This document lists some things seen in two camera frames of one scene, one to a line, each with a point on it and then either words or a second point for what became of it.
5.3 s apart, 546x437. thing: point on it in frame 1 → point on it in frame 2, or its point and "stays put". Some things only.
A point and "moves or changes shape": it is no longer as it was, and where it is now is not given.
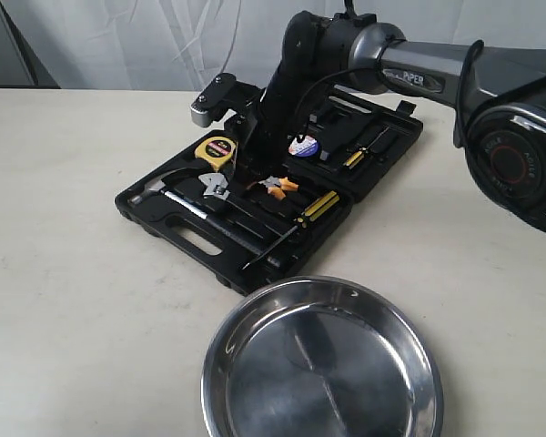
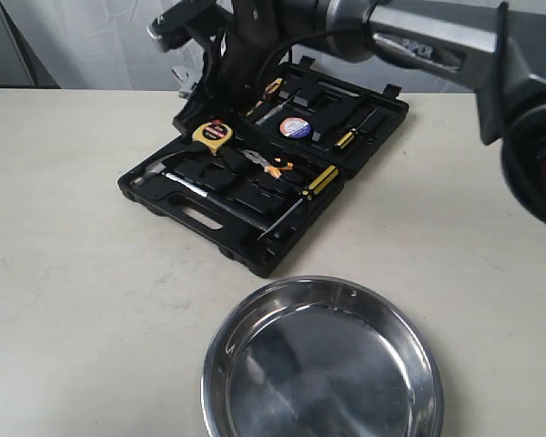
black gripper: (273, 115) → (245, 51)
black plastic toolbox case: (209, 208) moves or changes shape
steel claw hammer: (157, 188) → (159, 172)
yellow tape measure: (217, 150) → (214, 134)
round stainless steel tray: (323, 356) stays put
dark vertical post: (38, 74) stays put
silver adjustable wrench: (216, 184) → (188, 76)
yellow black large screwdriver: (317, 208) → (309, 193)
